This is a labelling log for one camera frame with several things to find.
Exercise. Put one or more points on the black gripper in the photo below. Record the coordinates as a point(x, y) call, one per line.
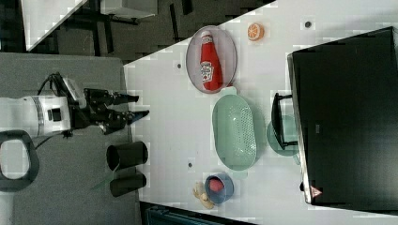
point(93, 110)

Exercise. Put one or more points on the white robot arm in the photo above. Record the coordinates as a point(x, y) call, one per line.
point(27, 118)

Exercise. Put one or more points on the red ketchup bottle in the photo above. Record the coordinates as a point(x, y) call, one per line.
point(210, 67)

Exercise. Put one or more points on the beige toy piece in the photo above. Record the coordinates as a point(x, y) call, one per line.
point(199, 193)

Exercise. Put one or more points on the red toy in bowl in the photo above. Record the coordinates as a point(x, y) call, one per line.
point(215, 185)

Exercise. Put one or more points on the grey round plate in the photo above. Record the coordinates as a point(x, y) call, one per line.
point(226, 51)

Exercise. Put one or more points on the blue bowl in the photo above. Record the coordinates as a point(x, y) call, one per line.
point(223, 195)

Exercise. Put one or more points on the orange slice toy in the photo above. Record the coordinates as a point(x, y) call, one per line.
point(255, 31)

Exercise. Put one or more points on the green cup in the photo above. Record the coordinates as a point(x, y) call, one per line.
point(289, 134)

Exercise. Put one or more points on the black toaster oven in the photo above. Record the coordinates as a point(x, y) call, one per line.
point(345, 103)

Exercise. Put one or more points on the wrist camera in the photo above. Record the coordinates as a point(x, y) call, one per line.
point(75, 91)

